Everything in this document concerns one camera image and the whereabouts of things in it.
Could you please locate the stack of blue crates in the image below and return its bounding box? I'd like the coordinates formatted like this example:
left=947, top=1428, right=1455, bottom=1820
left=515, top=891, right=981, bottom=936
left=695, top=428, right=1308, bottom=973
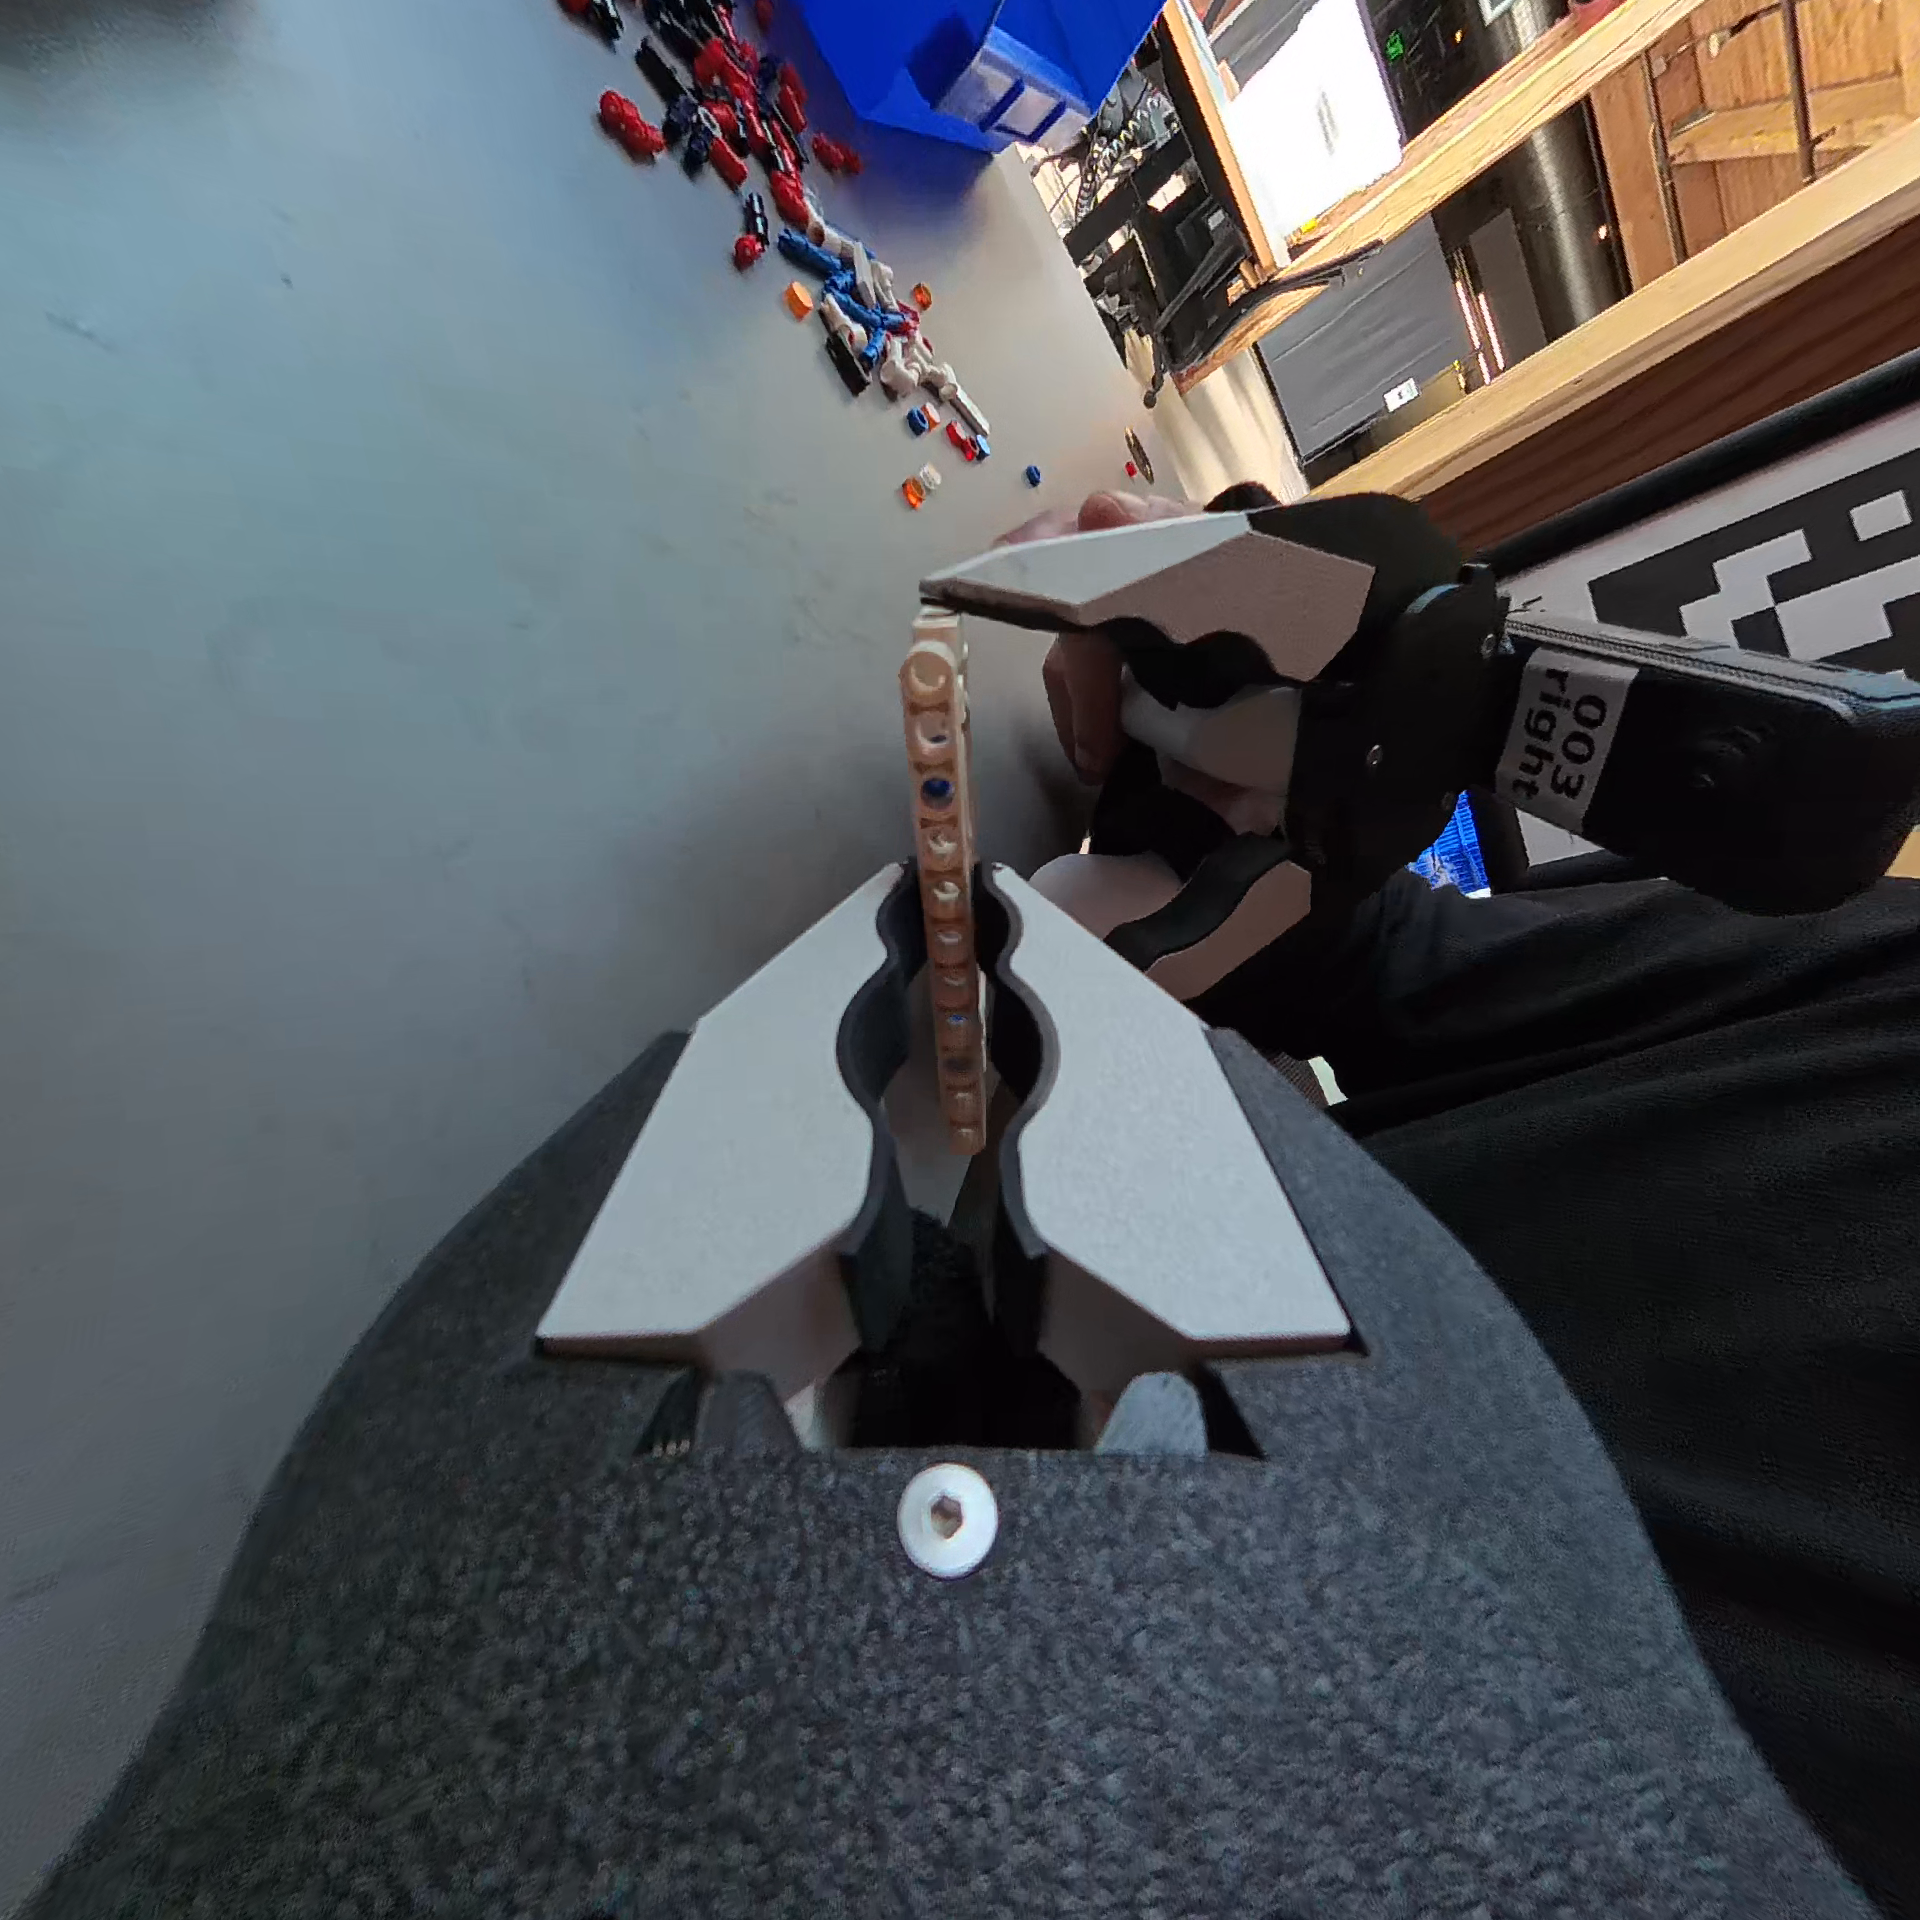
left=1415, top=790, right=1498, bottom=898

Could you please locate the tan lego beam with holes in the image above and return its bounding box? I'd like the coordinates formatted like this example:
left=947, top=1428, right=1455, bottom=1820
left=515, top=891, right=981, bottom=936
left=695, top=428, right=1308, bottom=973
left=897, top=606, right=993, bottom=1159

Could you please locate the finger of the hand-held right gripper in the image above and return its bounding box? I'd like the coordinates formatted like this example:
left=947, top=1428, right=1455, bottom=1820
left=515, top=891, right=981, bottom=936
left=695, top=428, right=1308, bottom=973
left=1031, top=830, right=1325, bottom=1005
left=917, top=507, right=1383, bottom=710

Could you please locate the dark flat panel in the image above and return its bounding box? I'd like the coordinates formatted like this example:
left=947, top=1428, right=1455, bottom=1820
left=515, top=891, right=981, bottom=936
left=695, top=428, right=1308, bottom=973
left=1250, top=222, right=1482, bottom=462

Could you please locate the white monitor screen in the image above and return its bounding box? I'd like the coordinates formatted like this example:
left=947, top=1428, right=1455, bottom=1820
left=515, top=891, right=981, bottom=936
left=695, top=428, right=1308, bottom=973
left=1182, top=0, right=1409, bottom=274

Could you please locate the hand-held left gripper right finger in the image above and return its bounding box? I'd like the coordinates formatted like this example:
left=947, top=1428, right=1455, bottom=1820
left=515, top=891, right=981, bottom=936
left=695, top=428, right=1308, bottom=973
left=981, top=863, right=1361, bottom=1451

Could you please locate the black round pillar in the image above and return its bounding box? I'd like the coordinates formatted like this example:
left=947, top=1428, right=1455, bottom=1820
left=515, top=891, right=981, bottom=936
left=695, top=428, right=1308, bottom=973
left=1498, top=102, right=1631, bottom=350

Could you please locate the person's right forearm black sleeve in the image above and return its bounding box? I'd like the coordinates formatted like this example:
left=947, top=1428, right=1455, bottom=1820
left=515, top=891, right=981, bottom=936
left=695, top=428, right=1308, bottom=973
left=1199, top=870, right=1920, bottom=1920

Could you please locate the pile of small lego pieces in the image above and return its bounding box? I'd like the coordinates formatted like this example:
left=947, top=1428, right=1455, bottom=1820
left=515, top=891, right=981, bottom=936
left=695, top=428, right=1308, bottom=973
left=555, top=0, right=997, bottom=464

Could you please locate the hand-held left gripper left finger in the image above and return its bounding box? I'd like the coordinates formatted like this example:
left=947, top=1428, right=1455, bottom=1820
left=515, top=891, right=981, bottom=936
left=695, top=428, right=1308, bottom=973
left=534, top=862, right=922, bottom=1444

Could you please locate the person's right hand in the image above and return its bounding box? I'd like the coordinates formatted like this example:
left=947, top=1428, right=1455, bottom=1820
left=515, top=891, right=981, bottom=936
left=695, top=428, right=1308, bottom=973
left=995, top=490, right=1297, bottom=859

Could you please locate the blue plastic storage bin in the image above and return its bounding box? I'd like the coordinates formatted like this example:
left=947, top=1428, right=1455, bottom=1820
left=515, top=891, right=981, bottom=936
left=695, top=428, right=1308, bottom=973
left=791, top=0, right=1169, bottom=155

